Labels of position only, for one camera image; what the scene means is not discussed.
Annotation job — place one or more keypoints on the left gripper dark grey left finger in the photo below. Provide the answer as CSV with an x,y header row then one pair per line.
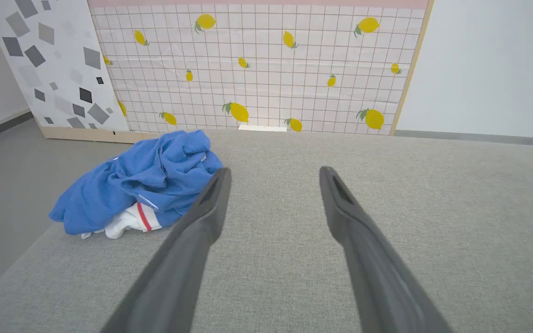
x,y
188,249

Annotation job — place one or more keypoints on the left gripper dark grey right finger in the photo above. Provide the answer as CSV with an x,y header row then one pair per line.
x,y
368,259

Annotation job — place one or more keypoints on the blue white red-trimmed shirt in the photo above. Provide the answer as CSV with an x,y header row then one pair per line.
x,y
155,175

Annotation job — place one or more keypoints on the white rectangular block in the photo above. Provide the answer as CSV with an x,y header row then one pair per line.
x,y
263,128

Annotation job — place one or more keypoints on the lemon print grid panel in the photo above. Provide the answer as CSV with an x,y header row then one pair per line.
x,y
266,69

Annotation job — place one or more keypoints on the grey terrazzo print panel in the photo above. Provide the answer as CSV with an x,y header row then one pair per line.
x,y
63,69

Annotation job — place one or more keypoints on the white partition board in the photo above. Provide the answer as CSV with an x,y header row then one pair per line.
x,y
488,69

